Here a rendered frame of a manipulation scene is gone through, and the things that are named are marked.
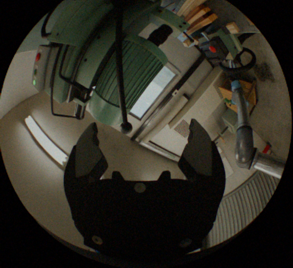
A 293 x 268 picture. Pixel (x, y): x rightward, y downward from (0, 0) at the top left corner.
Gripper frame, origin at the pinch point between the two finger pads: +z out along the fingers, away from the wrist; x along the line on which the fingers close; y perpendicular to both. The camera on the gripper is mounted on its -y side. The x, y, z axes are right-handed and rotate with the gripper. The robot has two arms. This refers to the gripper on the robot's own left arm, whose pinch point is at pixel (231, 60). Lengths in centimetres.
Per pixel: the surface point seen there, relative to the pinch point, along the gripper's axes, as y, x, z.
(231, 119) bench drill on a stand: 95, -60, -134
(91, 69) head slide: -78, 17, 13
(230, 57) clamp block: -26.3, 17.1, 2.8
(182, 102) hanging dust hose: -18, -100, -69
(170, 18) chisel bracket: -46, 13, 21
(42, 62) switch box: -88, 27, 27
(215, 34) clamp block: -32.0, 17.1, 12.7
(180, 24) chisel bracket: -44.1, 13.3, 17.8
